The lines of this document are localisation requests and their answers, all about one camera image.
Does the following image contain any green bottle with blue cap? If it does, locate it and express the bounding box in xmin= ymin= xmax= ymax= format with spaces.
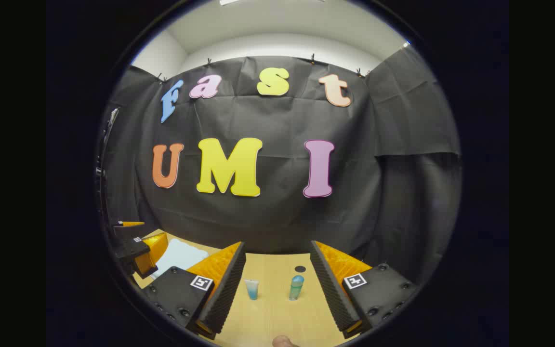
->
xmin=289 ymin=275 xmax=305 ymax=301

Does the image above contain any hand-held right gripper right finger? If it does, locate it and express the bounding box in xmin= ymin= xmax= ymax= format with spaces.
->
xmin=310 ymin=240 xmax=419 ymax=340

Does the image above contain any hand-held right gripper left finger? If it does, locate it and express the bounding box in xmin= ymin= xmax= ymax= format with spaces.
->
xmin=142 ymin=241 xmax=247 ymax=340

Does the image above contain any black backdrop cloth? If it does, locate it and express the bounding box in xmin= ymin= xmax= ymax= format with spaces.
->
xmin=97 ymin=46 xmax=462 ymax=290

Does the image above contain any light blue suitcase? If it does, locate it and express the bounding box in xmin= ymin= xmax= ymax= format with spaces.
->
xmin=151 ymin=238 xmax=211 ymax=280

